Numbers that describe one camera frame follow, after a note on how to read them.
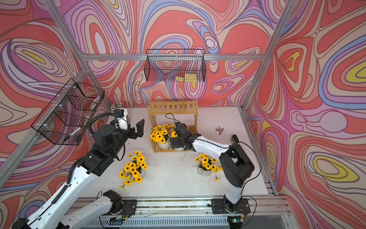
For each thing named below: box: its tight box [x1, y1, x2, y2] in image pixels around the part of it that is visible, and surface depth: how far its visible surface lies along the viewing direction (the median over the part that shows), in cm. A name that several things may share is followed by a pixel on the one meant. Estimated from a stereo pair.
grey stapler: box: [229, 134, 240, 145], surface depth 98 cm
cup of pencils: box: [110, 102, 125, 113], surface depth 98 cm
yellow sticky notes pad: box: [175, 72, 197, 83], surface depth 86 cm
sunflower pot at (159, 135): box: [150, 123, 173, 150], surface depth 85 cm
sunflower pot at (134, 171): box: [119, 150, 149, 191], surface depth 74 cm
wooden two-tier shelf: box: [147, 100, 199, 153], surface depth 85 cm
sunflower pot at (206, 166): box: [192, 153, 224, 182], surface depth 77 cm
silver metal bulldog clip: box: [215, 125, 224, 136], surface depth 107 cm
